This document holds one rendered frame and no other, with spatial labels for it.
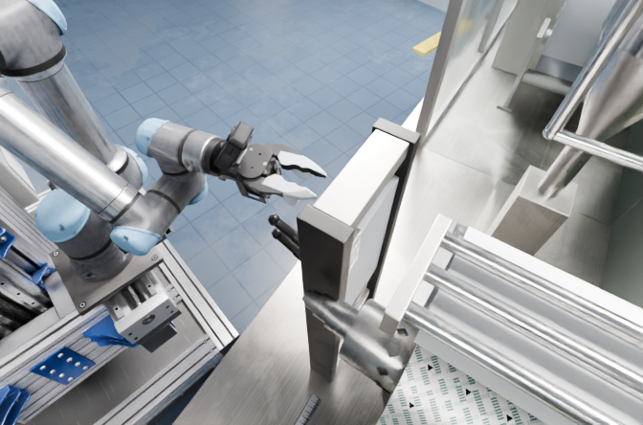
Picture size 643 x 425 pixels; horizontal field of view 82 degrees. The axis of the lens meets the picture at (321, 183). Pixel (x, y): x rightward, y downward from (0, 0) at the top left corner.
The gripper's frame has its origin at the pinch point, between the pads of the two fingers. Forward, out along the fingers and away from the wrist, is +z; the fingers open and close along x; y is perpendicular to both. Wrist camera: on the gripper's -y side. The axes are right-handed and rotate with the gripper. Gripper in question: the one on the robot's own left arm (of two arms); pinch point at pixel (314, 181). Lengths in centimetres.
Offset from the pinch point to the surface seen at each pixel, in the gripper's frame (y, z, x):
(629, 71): -19.3, 35.9, -16.8
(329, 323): -14.0, 11.8, 22.5
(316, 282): -11.9, 8.7, 18.8
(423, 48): 156, -10, -241
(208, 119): 139, -131, -101
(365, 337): -16.2, 15.4, 22.9
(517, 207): 11.6, 35.0, -14.3
